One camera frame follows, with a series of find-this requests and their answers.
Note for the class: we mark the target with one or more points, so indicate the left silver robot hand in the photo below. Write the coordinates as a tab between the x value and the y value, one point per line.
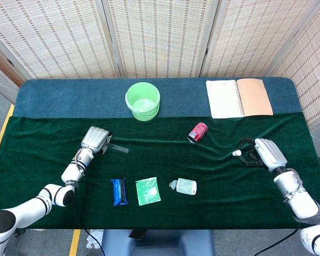
94	138

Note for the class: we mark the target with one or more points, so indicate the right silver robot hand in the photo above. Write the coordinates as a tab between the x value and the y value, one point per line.
272	154

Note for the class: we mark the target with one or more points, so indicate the clear glass tube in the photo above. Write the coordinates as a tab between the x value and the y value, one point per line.
120	148

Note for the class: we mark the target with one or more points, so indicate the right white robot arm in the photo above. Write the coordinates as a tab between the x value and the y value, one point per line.
301	200

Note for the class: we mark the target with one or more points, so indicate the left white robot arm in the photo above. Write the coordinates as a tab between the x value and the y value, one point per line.
32	205

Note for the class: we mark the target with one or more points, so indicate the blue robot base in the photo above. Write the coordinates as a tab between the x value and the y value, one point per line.
160	244

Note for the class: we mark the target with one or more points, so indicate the blue table cover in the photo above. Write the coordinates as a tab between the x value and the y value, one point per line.
69	98

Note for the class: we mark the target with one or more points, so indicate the blue snack packet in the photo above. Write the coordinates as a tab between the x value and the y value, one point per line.
119	192

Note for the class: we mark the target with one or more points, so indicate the light green plastic bucket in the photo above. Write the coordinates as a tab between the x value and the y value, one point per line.
142	104

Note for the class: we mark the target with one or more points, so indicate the dark green velvet cloth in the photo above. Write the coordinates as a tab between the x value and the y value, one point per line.
160	162

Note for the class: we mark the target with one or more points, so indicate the open spiral notebook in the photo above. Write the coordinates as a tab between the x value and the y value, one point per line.
229	98

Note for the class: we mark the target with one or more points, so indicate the green sachet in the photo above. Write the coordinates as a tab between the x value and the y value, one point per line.
148	191

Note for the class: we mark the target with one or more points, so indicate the red soda can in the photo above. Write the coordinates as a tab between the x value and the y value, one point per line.
198	132

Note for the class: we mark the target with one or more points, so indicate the white tissue pack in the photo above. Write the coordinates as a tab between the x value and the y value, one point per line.
186	186

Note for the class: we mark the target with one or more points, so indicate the woven folding screen panel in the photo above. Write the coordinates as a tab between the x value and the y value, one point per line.
314	66
56	40
250	37
160	37

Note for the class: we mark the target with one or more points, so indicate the crumpled white paper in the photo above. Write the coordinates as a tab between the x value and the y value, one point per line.
94	240

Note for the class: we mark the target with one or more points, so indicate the flat black device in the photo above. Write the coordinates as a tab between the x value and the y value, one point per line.
137	234

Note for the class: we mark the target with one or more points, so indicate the grey woven screen panel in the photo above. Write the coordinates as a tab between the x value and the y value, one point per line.
1	82

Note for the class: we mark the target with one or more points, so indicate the brown wooden door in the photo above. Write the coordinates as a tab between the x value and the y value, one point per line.
2	64

